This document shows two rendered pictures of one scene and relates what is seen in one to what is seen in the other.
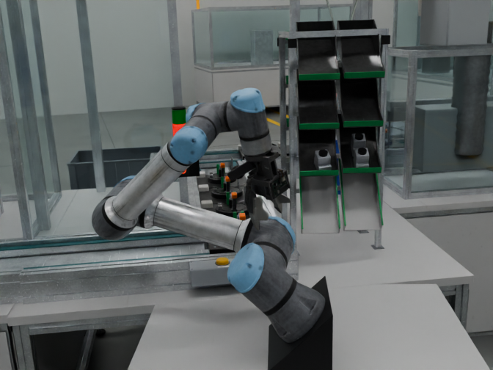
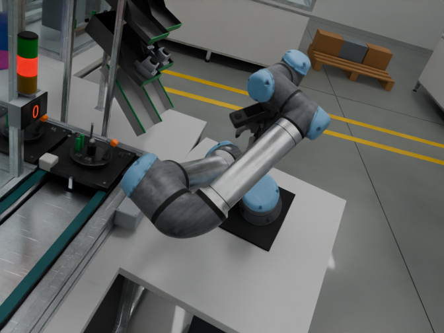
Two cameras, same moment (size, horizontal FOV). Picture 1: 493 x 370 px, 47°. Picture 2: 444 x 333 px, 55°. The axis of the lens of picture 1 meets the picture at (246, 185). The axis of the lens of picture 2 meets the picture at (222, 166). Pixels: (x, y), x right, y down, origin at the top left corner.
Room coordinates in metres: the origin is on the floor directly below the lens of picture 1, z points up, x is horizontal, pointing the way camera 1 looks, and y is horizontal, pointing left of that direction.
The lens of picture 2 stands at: (1.24, 1.12, 1.85)
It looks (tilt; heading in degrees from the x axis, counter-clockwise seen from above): 32 degrees down; 280
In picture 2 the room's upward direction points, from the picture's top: 18 degrees clockwise
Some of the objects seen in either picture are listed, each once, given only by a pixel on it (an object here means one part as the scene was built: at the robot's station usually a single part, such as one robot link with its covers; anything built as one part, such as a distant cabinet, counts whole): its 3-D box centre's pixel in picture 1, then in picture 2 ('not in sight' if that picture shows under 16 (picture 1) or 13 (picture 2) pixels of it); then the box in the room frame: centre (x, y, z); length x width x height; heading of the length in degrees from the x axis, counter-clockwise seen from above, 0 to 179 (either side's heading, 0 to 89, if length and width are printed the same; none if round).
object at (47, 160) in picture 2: not in sight; (48, 162); (1.97, 0.14, 0.97); 0.05 x 0.05 x 0.04; 7
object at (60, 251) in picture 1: (157, 254); (32, 221); (1.87, 0.33, 0.91); 0.84 x 0.28 x 0.10; 97
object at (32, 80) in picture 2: not in sight; (27, 81); (1.98, 0.23, 1.28); 0.05 x 0.05 x 0.05
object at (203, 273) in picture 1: (222, 271); (137, 201); (1.66, 0.08, 0.93); 0.21 x 0.07 x 0.06; 97
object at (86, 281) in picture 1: (163, 272); (92, 234); (1.70, 0.28, 0.91); 0.89 x 0.06 x 0.11; 97
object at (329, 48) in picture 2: not in sight; (352, 58); (1.06, -5.63, 0.20); 1.20 x 0.80 x 0.41; 17
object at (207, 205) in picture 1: (232, 201); (22, 123); (2.14, 0.06, 1.01); 0.24 x 0.24 x 0.13; 7
